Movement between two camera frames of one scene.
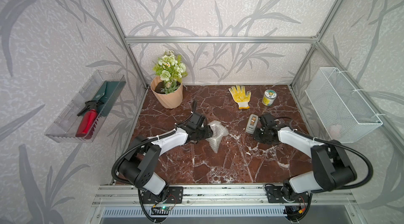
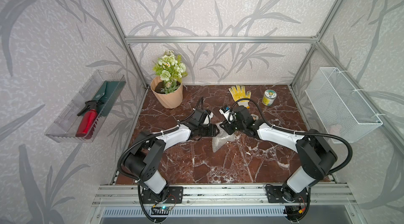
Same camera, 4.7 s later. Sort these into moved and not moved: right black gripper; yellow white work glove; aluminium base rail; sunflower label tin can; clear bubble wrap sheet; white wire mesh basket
Moved: right black gripper; clear bubble wrap sheet
Not moved: white wire mesh basket; sunflower label tin can; aluminium base rail; yellow white work glove
